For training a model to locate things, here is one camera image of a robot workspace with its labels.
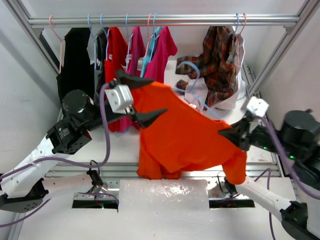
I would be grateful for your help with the teal hanging garment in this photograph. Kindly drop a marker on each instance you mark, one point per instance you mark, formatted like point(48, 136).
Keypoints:
point(151, 47)

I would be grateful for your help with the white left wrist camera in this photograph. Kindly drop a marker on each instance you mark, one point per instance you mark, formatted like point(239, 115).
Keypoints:
point(120, 98)

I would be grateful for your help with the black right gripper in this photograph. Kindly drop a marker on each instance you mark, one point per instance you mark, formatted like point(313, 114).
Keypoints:
point(239, 133)

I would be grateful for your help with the orange t shirt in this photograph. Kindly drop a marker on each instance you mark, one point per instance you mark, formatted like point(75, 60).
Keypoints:
point(182, 139)

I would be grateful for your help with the black hanging garment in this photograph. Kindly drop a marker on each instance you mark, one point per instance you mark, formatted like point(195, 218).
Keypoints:
point(77, 72)

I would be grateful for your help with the grey hanging garment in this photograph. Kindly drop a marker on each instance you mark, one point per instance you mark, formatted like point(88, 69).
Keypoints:
point(96, 72)

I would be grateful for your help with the magenta hanging shirt right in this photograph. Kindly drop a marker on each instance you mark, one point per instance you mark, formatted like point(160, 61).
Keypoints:
point(165, 48)

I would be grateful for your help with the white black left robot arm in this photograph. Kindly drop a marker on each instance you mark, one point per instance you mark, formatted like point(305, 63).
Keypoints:
point(26, 186)

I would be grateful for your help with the blue hanger right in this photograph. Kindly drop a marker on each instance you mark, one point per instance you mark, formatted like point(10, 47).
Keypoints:
point(235, 29)

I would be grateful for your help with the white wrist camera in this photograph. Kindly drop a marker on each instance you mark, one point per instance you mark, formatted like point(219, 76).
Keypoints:
point(256, 106)
point(120, 98)

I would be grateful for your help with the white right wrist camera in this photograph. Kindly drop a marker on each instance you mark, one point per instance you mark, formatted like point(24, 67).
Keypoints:
point(256, 106)

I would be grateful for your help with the magenta hanging shirt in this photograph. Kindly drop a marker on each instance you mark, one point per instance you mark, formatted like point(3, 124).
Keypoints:
point(165, 48)
point(137, 51)

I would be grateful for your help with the red hanging t shirt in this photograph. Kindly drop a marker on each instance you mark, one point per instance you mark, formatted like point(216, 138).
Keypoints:
point(115, 54)

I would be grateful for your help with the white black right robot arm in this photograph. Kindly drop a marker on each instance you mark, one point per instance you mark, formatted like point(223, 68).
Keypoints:
point(296, 143)

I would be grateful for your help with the aluminium frame front rail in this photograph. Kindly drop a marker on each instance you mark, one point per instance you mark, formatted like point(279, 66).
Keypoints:
point(129, 171)

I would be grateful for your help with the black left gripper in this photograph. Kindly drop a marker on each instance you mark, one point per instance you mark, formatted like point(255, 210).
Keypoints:
point(133, 113)

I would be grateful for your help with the white hanging garment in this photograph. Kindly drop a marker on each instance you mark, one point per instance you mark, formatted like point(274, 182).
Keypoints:
point(239, 58)

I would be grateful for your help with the plaid flannel shirt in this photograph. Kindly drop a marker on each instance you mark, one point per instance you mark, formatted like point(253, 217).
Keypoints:
point(216, 64)

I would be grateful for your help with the aluminium hanging rail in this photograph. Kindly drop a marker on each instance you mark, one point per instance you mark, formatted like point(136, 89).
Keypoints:
point(167, 20)

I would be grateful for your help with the magenta hanging shirt left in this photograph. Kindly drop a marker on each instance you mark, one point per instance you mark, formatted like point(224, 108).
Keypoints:
point(137, 51)

